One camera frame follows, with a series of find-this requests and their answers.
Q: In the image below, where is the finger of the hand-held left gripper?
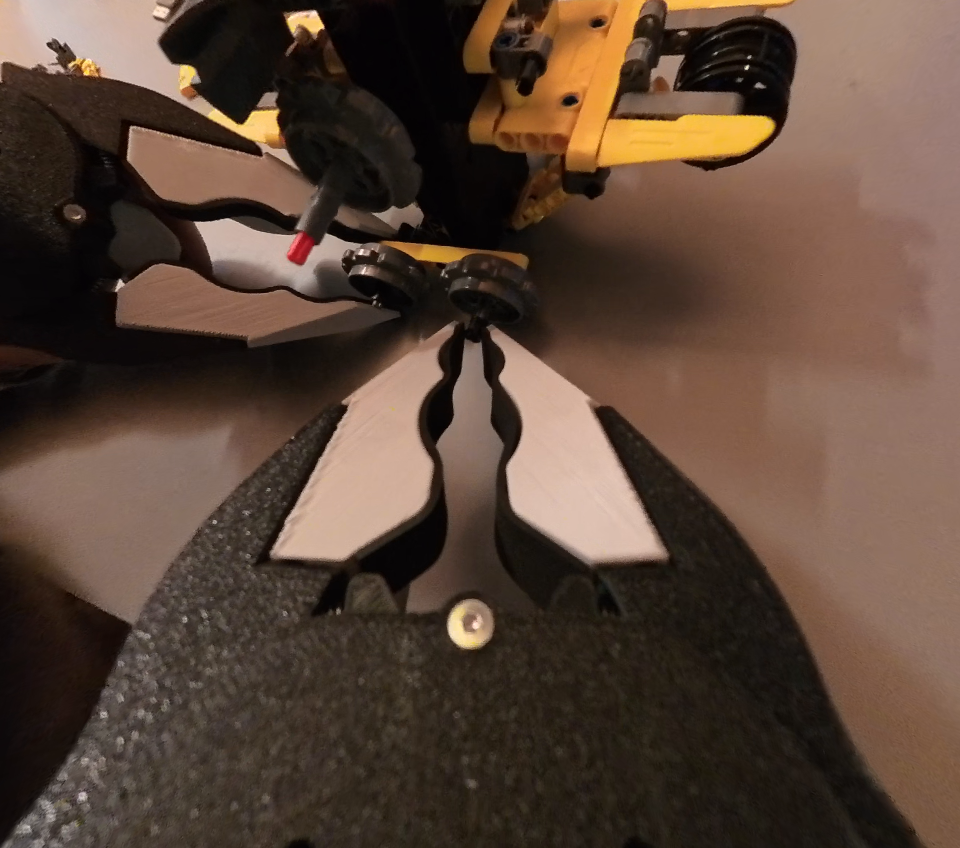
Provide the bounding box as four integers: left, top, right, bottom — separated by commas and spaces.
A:
112, 260, 406, 349
118, 124, 423, 243

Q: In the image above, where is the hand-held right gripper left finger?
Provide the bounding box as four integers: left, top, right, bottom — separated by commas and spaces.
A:
267, 321, 462, 586

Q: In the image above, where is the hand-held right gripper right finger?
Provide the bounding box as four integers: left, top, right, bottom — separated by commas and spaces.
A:
480, 326, 672, 597

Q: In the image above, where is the pile of toy brick pieces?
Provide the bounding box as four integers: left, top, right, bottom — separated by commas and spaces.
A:
45, 36, 102, 76

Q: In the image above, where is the yellow beam with two wheels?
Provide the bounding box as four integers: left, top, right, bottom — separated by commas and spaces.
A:
341, 239, 540, 333

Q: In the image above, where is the yellow toy brick vehicle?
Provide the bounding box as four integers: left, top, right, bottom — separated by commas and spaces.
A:
157, 0, 800, 264

